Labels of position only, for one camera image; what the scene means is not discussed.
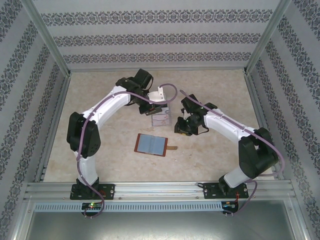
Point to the aluminium table side rail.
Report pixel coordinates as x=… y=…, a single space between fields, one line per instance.
x=255 y=100

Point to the aluminium mounting rail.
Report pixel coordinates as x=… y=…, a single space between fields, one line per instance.
x=160 y=191

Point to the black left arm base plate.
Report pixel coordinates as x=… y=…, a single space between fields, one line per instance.
x=108 y=191

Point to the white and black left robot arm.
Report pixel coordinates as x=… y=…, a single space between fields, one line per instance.
x=110 y=102

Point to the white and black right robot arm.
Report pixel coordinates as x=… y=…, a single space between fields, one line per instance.
x=222 y=120

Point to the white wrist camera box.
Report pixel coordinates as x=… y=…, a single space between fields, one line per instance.
x=157 y=96
x=184 y=113

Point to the clear acrylic card stand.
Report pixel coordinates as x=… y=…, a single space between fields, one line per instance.
x=170 y=120

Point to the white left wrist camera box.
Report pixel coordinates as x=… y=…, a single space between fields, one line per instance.
x=157 y=96

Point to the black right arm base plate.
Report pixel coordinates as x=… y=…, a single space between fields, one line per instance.
x=210 y=191

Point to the aluminium frame post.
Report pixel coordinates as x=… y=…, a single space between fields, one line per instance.
x=45 y=35
x=268 y=35

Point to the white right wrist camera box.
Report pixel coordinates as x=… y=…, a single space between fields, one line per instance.
x=184 y=113

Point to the brown leather card holder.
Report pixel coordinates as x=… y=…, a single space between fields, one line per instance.
x=152 y=145

